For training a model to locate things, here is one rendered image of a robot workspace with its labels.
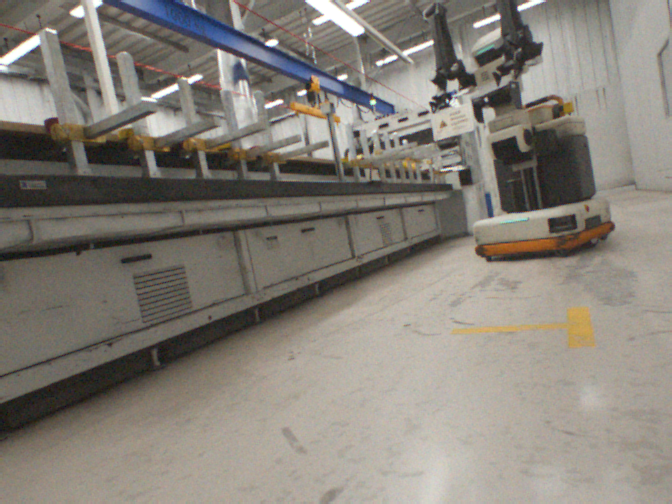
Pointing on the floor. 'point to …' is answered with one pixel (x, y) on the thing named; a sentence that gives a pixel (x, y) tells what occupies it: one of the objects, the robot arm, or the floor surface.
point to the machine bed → (168, 279)
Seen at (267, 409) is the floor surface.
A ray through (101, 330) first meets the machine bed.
